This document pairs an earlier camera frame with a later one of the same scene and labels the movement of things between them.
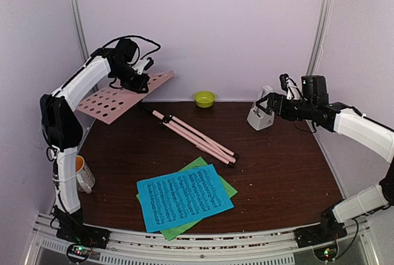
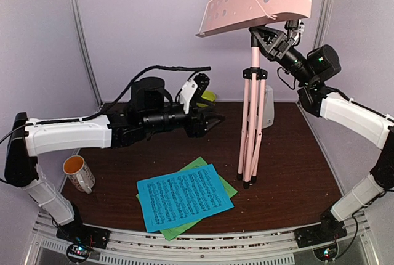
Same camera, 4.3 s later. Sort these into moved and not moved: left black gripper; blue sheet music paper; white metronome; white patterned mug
Moved: left black gripper
Not moved: blue sheet music paper; white metronome; white patterned mug
